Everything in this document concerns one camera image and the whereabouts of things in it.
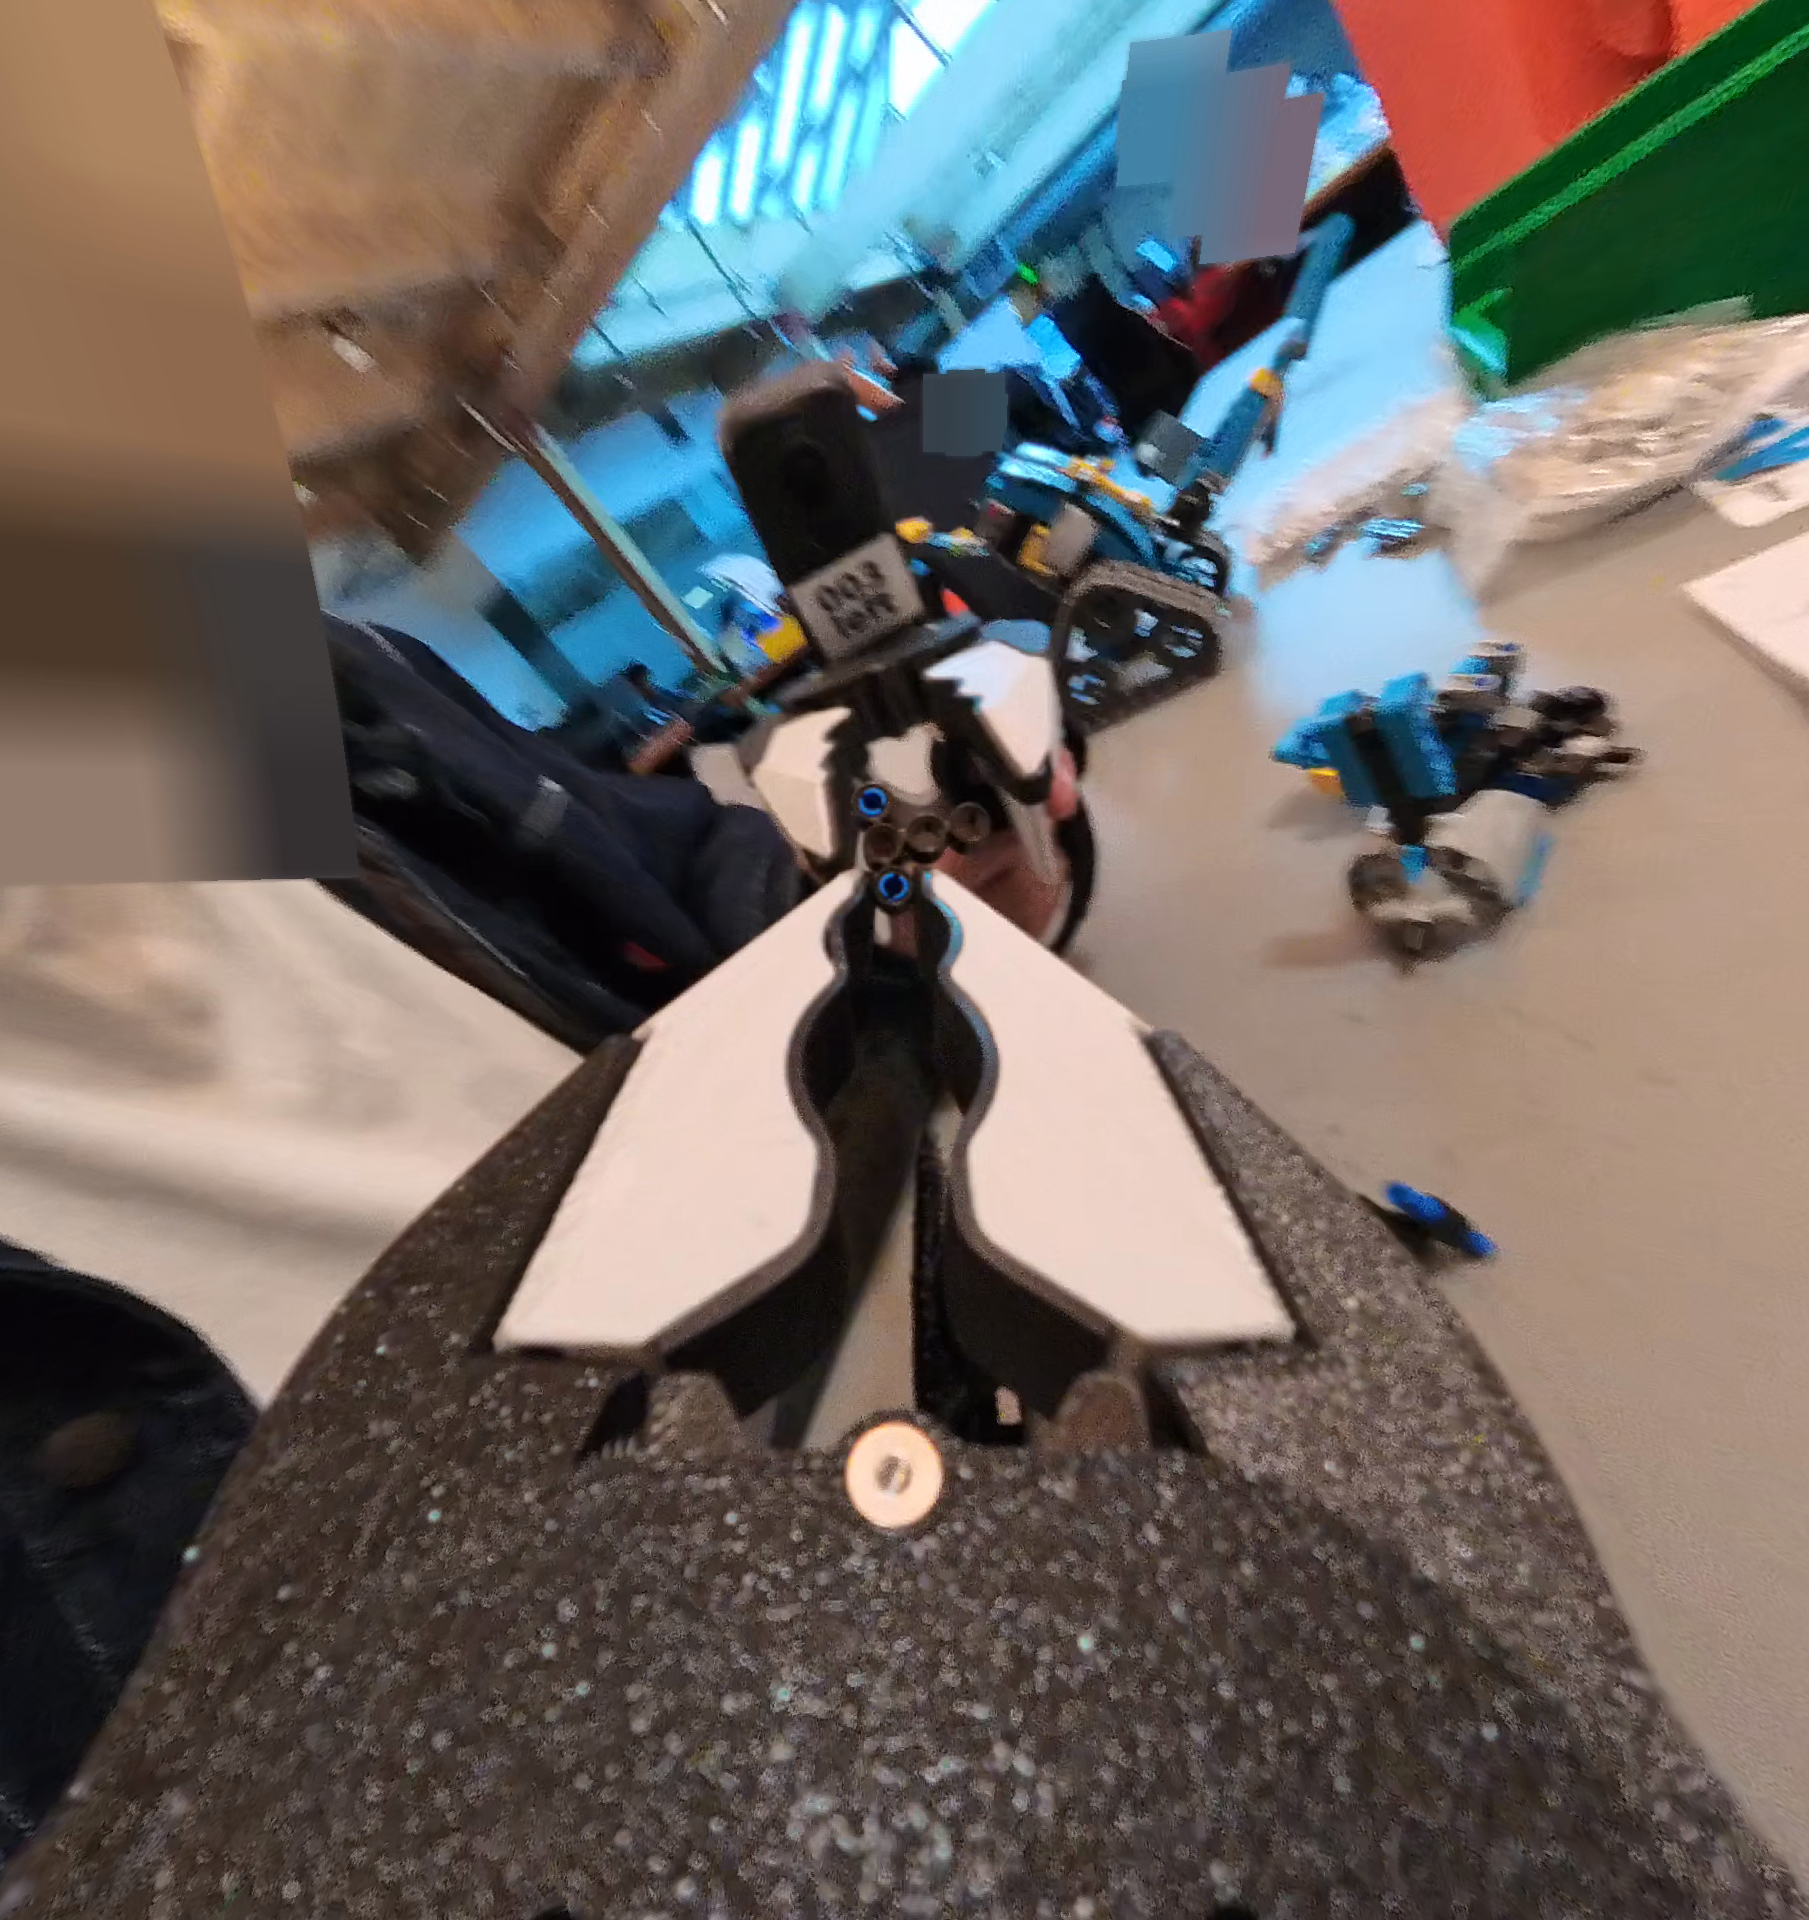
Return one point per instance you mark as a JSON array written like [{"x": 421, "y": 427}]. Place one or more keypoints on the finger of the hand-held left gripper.
[
  {"x": 1017, "y": 713},
  {"x": 803, "y": 780}
]

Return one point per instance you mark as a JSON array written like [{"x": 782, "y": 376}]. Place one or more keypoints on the clear plastic parts bag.
[
  {"x": 1339, "y": 524},
  {"x": 1623, "y": 435}
]

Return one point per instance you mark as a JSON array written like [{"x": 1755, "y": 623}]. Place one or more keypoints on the black connector with blue pin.
[
  {"x": 1422, "y": 1213},
  {"x": 910, "y": 841}
]

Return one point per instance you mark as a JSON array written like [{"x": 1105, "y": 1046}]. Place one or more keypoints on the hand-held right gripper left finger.
[{"x": 678, "y": 1184}]

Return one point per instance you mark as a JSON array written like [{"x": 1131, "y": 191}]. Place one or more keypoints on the sticker sheet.
[{"x": 1798, "y": 459}]

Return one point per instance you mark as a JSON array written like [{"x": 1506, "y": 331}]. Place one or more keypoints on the green bin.
[{"x": 1670, "y": 224}]

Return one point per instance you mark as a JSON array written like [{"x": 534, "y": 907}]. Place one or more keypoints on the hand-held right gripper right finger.
[{"x": 1099, "y": 1184}]

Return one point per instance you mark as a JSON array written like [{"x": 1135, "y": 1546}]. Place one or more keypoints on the person's left hand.
[{"x": 1017, "y": 879}]

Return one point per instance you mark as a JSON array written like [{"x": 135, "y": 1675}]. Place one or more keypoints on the orange plastic tote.
[{"x": 1489, "y": 91}]

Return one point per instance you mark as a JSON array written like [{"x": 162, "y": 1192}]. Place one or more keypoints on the grey desk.
[{"x": 1594, "y": 1124}]

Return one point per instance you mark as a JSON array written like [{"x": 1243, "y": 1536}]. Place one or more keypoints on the instruction booklet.
[{"x": 1789, "y": 614}]

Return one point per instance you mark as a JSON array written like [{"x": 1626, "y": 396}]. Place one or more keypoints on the dark denim jacket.
[{"x": 65, "y": 1500}]

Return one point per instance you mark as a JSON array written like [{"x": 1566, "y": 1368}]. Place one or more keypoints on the small blue toy robot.
[{"x": 1399, "y": 750}]

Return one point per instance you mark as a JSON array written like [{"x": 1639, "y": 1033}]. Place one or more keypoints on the tracked toy robot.
[{"x": 1145, "y": 639}]

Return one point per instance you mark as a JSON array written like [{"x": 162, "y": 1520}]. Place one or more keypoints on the person's white shirt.
[{"x": 244, "y": 1080}]

